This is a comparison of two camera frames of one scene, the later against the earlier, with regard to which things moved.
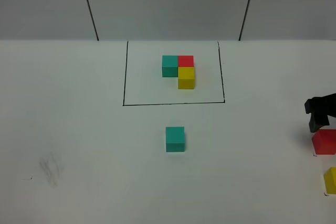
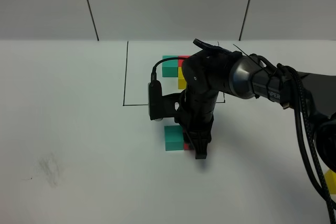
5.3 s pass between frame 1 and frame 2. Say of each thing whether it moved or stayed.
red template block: stayed
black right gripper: moved
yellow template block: stayed
